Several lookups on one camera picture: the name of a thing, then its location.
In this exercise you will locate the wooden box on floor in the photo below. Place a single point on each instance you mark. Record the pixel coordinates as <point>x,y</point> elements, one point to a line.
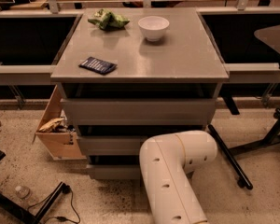
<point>63,145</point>

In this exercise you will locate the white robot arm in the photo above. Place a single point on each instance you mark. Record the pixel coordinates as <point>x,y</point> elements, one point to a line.
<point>165,162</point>

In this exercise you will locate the clear plastic bottle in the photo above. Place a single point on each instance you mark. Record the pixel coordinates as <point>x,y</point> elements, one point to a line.
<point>22,192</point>

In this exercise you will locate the grey metal rail frame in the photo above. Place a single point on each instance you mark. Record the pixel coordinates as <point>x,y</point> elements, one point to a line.
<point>21,73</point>

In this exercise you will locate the crumpled yellow bag in box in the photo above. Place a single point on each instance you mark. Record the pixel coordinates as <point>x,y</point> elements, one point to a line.
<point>51,125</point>

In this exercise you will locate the dark blue snack packet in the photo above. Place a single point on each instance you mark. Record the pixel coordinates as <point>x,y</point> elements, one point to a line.
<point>98,66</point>

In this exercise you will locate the grey top drawer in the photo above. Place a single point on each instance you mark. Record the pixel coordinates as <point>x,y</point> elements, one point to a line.
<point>139,111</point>

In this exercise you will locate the grey middle drawer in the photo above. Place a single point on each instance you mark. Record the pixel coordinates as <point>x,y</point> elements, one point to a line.
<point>122,139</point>

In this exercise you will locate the grey drawer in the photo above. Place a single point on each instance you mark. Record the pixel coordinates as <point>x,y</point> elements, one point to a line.
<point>139,111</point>
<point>115,171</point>
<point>122,139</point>

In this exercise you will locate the grey bottom drawer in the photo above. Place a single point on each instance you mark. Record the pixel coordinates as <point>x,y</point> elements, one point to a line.
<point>115,171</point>

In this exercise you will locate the grey drawer cabinet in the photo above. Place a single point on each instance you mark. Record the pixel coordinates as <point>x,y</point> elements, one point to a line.
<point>135,90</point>

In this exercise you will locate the white bowl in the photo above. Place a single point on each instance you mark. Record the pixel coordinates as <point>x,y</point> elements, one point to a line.
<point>153,28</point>

